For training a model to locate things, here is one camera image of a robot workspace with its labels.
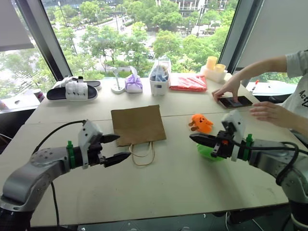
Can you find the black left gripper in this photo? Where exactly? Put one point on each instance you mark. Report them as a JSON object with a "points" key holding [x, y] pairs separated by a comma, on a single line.
{"points": [[96, 151]]}

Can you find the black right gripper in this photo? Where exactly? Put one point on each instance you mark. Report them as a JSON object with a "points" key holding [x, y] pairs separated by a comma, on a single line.
{"points": [[225, 146]]}

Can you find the black smartphone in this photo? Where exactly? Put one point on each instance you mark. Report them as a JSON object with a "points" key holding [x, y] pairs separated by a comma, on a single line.
{"points": [[235, 102]]}

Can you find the person's left forearm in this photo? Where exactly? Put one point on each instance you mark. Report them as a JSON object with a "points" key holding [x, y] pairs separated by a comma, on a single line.
{"points": [[294, 122]]}

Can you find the person's right forearm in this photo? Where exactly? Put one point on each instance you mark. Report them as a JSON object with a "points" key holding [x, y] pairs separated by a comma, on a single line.
{"points": [[262, 67]]}

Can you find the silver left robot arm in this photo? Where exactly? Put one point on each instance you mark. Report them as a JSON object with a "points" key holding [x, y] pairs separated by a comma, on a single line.
{"points": [[29, 175]]}

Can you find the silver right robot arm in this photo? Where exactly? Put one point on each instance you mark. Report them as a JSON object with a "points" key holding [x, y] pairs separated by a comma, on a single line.
{"points": [[269, 154]]}

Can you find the brown paper bag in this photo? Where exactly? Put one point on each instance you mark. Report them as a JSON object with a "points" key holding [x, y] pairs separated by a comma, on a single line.
{"points": [[138, 125]]}

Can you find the red packet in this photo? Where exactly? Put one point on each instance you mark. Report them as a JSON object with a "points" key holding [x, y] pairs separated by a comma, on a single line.
{"points": [[188, 83]]}

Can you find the purple tissue pack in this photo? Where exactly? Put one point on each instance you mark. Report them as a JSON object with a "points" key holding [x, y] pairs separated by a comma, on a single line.
{"points": [[133, 84]]}

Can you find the person's right hand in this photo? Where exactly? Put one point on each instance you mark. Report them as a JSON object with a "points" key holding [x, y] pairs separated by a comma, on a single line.
{"points": [[227, 90]]}

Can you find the person's left hand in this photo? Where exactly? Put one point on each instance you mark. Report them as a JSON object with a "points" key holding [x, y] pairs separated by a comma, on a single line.
{"points": [[264, 113]]}

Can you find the green bowl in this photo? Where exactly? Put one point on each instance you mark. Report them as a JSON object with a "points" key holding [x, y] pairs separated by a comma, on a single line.
{"points": [[204, 152]]}

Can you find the orange plush toy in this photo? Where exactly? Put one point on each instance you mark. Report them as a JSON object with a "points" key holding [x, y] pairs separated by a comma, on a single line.
{"points": [[202, 124]]}

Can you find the white stand with round base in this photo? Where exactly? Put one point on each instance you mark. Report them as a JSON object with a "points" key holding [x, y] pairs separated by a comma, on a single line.
{"points": [[118, 87]]}

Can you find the white tray holder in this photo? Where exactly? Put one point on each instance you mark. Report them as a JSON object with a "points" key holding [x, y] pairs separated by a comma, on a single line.
{"points": [[214, 74]]}

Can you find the red capped marker pen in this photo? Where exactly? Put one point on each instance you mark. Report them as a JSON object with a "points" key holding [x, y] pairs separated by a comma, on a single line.
{"points": [[254, 86]]}

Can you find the pale yellow cup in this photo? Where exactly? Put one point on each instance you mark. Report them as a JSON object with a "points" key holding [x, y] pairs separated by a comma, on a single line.
{"points": [[211, 62], [220, 68]]}

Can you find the white basket with blue items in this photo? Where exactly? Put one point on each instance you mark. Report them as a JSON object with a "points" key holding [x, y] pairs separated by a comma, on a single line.
{"points": [[158, 81]]}

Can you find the white side desk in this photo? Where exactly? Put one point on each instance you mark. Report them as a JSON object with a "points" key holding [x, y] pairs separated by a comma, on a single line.
{"points": [[274, 88]]}

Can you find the white cup dark label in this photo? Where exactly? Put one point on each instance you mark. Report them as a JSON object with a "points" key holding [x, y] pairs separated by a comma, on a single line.
{"points": [[38, 95]]}

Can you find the person's grey t-shirt torso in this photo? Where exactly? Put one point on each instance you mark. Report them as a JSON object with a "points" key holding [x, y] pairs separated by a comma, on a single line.
{"points": [[298, 93]]}

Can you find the grey roller blind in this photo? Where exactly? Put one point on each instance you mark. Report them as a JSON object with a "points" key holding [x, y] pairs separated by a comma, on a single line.
{"points": [[13, 24]]}

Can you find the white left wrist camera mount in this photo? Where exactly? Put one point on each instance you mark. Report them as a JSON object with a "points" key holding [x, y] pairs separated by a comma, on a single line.
{"points": [[87, 134]]}

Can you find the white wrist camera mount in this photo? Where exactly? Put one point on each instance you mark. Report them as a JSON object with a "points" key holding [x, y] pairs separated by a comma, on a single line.
{"points": [[234, 122], [87, 134]]}

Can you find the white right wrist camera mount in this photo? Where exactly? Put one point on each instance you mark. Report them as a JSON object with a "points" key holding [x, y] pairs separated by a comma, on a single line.
{"points": [[234, 122]]}

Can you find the dark window frame pillar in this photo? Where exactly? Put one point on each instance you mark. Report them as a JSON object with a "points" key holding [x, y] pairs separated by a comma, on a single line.
{"points": [[45, 36], [234, 33]]}

